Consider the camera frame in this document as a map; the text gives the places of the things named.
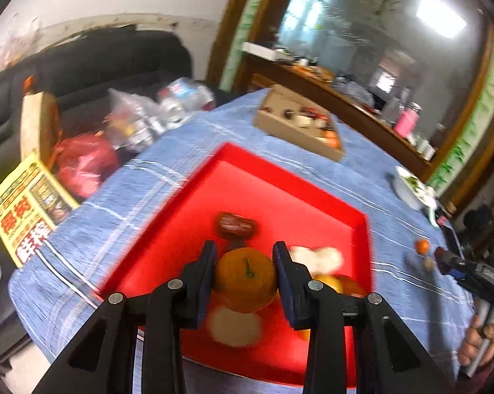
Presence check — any cardboard box with items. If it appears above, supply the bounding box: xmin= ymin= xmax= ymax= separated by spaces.
xmin=254 ymin=84 xmax=346 ymax=162

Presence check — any wooden sideboard shelf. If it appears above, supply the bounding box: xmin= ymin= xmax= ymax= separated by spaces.
xmin=233 ymin=54 xmax=434 ymax=182

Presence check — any small orange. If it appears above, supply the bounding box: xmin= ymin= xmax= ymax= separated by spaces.
xmin=213 ymin=247 xmax=277 ymax=314
xmin=414 ymin=238 xmax=430 ymax=255
xmin=338 ymin=276 xmax=366 ymax=298

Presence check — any black smartphone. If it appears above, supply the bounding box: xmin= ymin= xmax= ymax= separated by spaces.
xmin=440 ymin=220 xmax=464 ymax=258

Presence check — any red plastic bag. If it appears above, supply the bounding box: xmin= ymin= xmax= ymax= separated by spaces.
xmin=54 ymin=133 xmax=119 ymax=199

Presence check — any yellow printed box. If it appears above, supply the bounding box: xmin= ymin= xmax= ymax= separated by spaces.
xmin=0 ymin=92 xmax=78 ymax=268

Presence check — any white bowl with greens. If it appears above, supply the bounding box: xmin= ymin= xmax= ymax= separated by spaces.
xmin=393 ymin=166 xmax=437 ymax=211

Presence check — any beige cake block large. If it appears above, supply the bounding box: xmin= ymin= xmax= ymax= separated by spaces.
xmin=289 ymin=246 xmax=344 ymax=275

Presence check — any pink bottle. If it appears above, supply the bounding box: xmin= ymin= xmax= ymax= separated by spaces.
xmin=393 ymin=102 xmax=421 ymax=139

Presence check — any clear plastic bag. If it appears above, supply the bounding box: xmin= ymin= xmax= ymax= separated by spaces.
xmin=104 ymin=88 xmax=167 ymax=153

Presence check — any round beige rice cake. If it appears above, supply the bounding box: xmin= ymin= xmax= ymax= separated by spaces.
xmin=206 ymin=305 xmax=263 ymax=348

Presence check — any plastic water bottle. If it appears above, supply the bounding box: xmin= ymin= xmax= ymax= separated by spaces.
xmin=157 ymin=77 xmax=216 ymax=123

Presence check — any red plastic tray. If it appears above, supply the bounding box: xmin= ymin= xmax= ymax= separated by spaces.
xmin=100 ymin=143 xmax=372 ymax=385

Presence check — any blue plaid tablecloth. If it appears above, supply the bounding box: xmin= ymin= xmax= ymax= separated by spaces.
xmin=8 ymin=91 xmax=472 ymax=381

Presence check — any bare right hand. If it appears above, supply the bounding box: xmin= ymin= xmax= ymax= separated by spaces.
xmin=457 ymin=314 xmax=494 ymax=367

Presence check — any dark date in tray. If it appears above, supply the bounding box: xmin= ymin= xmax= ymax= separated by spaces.
xmin=216 ymin=212 xmax=257 ymax=240

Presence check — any large orange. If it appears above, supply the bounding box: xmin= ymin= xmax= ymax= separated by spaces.
xmin=313 ymin=274 xmax=344 ymax=294

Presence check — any black sofa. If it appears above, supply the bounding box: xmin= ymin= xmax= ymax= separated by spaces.
xmin=0 ymin=27 xmax=193 ymax=359

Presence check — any beige cake block small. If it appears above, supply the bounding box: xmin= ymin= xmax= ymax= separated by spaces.
xmin=423 ymin=256 xmax=436 ymax=273

